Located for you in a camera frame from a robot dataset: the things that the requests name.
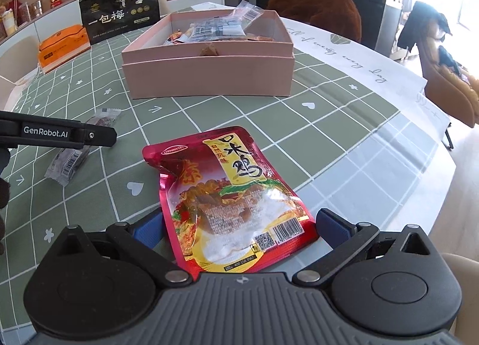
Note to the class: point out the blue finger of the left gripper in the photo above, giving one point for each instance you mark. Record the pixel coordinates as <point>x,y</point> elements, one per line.
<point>97,135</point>

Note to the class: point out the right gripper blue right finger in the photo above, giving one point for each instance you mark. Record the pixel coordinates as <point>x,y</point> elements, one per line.
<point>349,242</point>

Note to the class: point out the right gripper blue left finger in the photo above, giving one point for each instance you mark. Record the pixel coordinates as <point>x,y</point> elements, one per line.
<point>136,243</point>

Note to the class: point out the dark grey barcode snack packet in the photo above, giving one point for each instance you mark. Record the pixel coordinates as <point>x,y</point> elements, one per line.
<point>68,160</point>

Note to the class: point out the dark red chicken snack pouch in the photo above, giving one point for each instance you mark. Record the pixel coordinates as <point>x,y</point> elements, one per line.
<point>226,209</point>

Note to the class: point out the blue white candy bag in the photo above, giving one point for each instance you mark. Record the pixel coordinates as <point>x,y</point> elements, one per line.
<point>231,26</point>

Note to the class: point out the yellow chips snack bag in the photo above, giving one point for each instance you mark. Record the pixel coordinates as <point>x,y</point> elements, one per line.
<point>178,37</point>

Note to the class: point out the pink gift box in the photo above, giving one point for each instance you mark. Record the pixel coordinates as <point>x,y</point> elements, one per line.
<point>260,64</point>

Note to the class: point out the orange tissue box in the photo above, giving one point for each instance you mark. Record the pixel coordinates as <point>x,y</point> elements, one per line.
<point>62,46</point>

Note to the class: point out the green checkered tablecloth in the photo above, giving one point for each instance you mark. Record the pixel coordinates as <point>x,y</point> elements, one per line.
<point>355,134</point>

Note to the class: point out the black plum snack bag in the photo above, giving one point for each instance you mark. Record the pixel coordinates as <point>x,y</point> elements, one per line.
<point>104,19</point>

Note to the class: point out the tan armchair with dark clothes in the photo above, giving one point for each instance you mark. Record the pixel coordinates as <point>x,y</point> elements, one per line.
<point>448,84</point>

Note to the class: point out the white sideboard cabinet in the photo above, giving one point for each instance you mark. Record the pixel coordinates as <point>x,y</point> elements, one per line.
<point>67,15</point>

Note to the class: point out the brown upholstered chair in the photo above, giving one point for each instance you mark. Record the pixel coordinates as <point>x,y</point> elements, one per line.
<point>337,16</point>

